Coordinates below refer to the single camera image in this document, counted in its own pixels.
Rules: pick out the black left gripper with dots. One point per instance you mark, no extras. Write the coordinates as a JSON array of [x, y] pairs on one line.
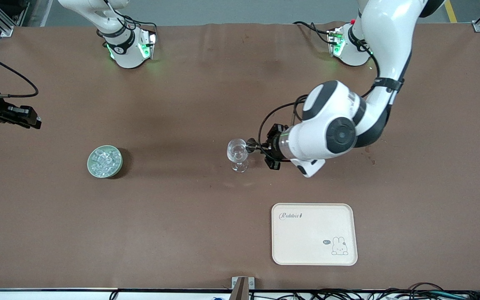
[[274, 143]]

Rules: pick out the steel double jigger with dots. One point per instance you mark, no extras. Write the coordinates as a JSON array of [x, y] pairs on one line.
[[251, 145]]

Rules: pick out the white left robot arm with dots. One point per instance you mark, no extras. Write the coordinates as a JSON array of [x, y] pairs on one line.
[[336, 133]]

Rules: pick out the grey arm base connector box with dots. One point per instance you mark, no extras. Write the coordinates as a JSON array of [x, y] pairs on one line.
[[151, 41], [335, 39]]

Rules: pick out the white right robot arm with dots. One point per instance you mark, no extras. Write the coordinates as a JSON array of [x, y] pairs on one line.
[[125, 54]]

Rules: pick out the clear wine glass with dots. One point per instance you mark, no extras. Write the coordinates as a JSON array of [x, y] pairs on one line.
[[236, 155]]

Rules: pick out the pile of clear ice cubes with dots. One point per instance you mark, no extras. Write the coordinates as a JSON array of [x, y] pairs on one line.
[[106, 160]]

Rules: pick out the green round bowl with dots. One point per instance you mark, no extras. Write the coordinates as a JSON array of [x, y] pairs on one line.
[[92, 168]]

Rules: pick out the brown table mat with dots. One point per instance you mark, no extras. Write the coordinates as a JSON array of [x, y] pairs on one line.
[[181, 104]]

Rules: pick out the cream rabbit print tray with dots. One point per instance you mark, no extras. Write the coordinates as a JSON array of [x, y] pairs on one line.
[[302, 246]]

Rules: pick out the metal table edge bracket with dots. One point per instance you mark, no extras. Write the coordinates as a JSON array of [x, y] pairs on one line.
[[242, 285]]

